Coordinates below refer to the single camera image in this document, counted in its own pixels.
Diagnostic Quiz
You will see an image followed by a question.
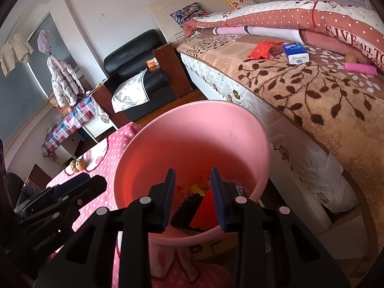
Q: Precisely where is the cream knit sweater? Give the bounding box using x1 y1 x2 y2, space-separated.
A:
0 33 34 77

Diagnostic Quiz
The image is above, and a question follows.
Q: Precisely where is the checkered tablecloth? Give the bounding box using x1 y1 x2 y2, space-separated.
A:
41 96 96 156

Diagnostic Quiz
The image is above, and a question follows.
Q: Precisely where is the brown leaf pattern blanket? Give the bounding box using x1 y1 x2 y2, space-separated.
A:
175 34 384 276

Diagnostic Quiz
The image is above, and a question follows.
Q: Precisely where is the white bed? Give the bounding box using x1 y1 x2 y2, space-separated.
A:
148 0 384 258

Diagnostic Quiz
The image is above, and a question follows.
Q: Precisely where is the red snack packet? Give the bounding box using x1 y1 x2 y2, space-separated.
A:
248 40 284 60

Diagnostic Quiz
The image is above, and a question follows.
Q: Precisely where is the rolled pink white quilt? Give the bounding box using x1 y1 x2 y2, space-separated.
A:
199 25 303 41

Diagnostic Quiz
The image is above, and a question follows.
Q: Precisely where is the pink puffer jacket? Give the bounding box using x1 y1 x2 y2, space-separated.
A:
47 54 85 108

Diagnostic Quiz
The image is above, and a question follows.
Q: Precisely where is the cartoon print pillow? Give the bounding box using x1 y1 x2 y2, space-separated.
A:
170 2 209 26

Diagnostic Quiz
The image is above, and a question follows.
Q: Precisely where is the pink polka dot quilt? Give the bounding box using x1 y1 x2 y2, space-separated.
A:
181 0 384 74

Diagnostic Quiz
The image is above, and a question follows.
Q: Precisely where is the pink polka dot blanket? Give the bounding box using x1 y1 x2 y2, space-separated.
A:
45 122 240 288

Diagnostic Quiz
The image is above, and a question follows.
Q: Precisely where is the black leather armchair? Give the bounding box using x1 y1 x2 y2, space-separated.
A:
4 163 53 207
91 29 192 120

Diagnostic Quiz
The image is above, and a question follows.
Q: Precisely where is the white wooden desk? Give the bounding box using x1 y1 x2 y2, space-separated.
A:
54 123 117 168

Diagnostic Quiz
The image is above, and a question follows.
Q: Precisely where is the yellow floral pillow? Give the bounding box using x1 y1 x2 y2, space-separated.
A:
225 0 257 8

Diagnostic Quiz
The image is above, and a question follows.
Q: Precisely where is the grey roller blind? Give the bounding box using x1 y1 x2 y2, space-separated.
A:
28 13 75 96
0 61 50 150

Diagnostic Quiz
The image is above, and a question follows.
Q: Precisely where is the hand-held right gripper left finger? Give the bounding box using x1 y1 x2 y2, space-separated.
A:
34 168 176 288

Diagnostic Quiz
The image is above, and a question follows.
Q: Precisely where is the patterned hanging cloth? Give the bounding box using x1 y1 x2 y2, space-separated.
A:
90 97 111 126

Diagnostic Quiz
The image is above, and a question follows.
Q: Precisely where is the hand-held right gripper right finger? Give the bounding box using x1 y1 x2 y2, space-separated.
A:
210 167 351 288

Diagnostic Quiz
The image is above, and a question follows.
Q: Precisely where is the white floral cloth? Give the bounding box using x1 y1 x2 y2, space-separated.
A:
111 68 151 113

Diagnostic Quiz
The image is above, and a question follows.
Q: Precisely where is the black foam net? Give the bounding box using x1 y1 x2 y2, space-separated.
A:
170 192 204 233

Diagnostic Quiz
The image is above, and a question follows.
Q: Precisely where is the pink plastic bucket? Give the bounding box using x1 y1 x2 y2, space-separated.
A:
115 100 272 248

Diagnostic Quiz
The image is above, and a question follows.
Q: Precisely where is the blue white tissue pack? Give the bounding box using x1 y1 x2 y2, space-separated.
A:
282 42 311 65

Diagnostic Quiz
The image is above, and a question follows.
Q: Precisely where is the pink hat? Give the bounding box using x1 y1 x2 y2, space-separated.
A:
37 30 53 55

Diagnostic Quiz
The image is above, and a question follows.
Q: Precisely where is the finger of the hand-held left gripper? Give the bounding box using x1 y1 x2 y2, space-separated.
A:
22 176 108 232
13 172 91 217

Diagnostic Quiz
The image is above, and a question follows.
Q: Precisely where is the pink ribbed cylinder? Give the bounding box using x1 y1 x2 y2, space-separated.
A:
343 62 378 78

